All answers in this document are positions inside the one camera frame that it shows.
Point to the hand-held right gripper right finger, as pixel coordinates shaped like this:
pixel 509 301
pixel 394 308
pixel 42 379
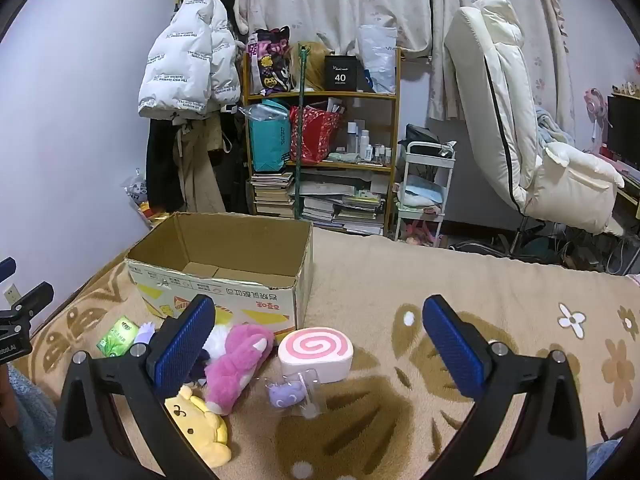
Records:
pixel 452 350

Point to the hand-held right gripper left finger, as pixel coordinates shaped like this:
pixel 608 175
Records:
pixel 185 345

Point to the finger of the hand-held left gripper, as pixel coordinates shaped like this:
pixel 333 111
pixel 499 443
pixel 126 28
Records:
pixel 35 297
pixel 6 267

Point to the pink plush toy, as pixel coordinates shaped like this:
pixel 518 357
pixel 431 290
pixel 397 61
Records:
pixel 235 365

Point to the green tissue packet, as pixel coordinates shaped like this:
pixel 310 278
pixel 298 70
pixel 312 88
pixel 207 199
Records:
pixel 116 337

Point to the yellow plush dog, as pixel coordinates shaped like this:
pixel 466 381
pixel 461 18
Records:
pixel 196 422

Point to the cardboard box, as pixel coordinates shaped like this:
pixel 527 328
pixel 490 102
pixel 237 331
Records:
pixel 225 240

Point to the pink square cushion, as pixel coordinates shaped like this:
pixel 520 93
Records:
pixel 315 350

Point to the blue fleece cloth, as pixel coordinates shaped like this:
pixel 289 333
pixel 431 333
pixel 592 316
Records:
pixel 30 410

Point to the purple toy in clear bag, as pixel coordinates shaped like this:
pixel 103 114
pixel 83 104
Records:
pixel 282 392

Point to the plastic bag of toys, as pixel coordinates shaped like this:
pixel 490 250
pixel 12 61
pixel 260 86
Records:
pixel 140 195

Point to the blue and white cloth pack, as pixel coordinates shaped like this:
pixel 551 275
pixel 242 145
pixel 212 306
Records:
pixel 420 194

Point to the beige hanging coat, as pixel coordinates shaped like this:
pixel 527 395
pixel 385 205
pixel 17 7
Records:
pixel 200 180

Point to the stack of books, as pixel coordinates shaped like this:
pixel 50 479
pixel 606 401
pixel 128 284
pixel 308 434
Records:
pixel 272 195

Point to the black hanging coat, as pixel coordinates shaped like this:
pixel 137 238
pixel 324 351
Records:
pixel 162 170

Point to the pile of books and papers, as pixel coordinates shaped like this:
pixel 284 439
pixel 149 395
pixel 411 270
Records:
pixel 345 205

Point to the black hanging bag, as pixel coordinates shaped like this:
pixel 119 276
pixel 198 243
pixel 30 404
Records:
pixel 235 170

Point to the white trolley cart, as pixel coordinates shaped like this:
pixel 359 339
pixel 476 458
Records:
pixel 430 157

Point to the black item on trolley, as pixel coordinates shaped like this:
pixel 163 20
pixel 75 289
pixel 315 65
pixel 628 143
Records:
pixel 420 135

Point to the green pole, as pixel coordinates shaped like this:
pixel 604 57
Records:
pixel 300 160

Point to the teal bag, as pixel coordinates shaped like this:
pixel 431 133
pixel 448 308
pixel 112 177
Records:
pixel 267 140

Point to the group of cosmetic bottles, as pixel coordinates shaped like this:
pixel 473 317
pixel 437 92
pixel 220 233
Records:
pixel 367 145

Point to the light blue blanket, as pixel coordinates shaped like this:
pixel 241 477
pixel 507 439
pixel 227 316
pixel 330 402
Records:
pixel 552 127

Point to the red patterned bag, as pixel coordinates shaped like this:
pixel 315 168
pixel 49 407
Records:
pixel 315 135

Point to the white puffer jacket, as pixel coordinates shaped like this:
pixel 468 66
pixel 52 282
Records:
pixel 185 60

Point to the black monitor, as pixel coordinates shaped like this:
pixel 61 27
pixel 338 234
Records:
pixel 625 125

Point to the wooden shelf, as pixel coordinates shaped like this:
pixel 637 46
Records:
pixel 320 95

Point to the pink fan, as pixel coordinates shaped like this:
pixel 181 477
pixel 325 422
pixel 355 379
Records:
pixel 595 102

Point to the printed tote bag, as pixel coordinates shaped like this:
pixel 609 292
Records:
pixel 270 60

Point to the black box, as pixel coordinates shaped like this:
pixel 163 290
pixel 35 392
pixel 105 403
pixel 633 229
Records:
pixel 341 74

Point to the white plastic bag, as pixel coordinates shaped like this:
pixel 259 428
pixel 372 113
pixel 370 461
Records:
pixel 377 60

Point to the blonde wig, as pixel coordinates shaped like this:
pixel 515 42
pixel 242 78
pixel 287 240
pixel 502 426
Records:
pixel 316 67

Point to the floral curtains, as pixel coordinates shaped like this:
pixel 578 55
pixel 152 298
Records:
pixel 325 0

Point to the wall socket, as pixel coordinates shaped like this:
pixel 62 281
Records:
pixel 12 293

